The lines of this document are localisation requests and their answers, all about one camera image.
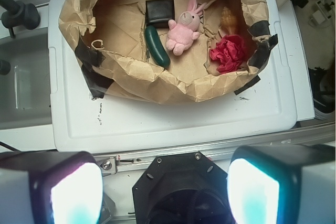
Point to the brown paper bag basket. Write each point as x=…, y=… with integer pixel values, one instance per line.
x=107, y=37

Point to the black square box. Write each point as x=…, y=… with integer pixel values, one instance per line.
x=159, y=12

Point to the pink plush bunny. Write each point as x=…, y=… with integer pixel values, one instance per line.
x=184, y=31

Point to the white plastic tray lid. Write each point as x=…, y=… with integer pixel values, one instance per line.
x=113, y=124

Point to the red paper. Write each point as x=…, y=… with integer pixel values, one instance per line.
x=229, y=53

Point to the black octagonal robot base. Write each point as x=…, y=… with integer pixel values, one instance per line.
x=182, y=188

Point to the dark green toy cucumber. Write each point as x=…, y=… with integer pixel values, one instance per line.
x=155, y=47

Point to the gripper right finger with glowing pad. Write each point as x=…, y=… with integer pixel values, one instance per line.
x=282, y=184

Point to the orange conch seashell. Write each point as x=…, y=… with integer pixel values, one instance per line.
x=229, y=21

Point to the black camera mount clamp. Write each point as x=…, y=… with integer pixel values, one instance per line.
x=19, y=14

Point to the metal corner bracket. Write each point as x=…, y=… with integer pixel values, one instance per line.
x=108, y=166

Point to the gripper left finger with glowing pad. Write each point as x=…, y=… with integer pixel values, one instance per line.
x=50, y=187

